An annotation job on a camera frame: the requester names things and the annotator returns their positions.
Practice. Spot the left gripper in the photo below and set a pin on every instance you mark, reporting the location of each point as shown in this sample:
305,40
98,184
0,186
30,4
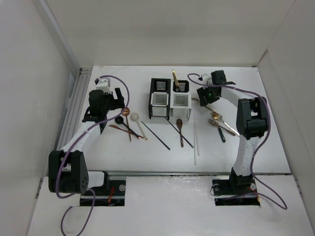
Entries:
116,103

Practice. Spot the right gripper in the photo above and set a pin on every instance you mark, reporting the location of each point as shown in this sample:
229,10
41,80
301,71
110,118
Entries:
201,92

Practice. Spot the copper round spoon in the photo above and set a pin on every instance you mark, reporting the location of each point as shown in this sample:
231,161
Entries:
125,113

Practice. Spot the black round spoon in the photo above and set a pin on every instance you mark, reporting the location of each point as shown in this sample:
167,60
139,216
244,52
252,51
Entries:
120,120

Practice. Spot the silver fork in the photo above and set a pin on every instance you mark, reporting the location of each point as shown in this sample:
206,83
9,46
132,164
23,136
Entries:
228,126

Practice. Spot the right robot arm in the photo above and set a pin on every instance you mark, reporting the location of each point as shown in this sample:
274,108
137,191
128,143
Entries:
252,121

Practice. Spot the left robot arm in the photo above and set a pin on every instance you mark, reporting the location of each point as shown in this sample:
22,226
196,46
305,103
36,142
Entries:
67,170

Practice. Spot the copper knife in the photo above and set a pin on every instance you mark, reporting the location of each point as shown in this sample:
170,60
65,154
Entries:
116,127

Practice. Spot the rose gold fork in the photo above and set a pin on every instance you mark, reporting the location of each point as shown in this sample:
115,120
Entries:
215,117

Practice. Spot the white utensil rack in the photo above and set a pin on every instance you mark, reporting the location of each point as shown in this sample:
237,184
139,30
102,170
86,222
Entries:
180,101

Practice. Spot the white chopstick right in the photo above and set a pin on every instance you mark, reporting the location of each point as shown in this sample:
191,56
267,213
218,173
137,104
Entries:
196,137

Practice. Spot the white chopstick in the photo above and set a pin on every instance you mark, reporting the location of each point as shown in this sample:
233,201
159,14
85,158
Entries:
195,148
196,137

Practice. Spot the brown wooden spoon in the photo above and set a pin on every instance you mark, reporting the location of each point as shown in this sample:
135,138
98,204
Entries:
179,123

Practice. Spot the black utensil rack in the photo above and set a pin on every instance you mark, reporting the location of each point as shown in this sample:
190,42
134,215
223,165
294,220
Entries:
159,99

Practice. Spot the white chopstick left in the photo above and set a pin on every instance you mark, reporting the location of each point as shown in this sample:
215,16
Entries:
195,148

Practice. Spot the black chopstick right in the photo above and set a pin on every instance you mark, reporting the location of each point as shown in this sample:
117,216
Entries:
179,132

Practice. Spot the black chopstick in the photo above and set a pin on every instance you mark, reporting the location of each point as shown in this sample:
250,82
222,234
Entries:
179,132
156,135

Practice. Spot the black chopstick left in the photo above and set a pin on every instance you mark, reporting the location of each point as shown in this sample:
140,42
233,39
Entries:
156,135

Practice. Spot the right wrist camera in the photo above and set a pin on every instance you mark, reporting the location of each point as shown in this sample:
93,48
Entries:
206,79

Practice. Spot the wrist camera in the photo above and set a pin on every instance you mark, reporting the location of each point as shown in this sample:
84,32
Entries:
206,79
103,84

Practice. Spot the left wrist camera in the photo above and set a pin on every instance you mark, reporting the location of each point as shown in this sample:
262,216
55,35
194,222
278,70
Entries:
103,84

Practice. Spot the aluminium rail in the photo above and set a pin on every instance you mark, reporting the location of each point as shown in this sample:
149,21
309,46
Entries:
153,173

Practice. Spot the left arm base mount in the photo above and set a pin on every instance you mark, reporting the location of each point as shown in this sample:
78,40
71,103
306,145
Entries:
111,193

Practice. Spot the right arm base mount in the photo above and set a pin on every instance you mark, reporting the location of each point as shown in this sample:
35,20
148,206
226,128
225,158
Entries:
227,195

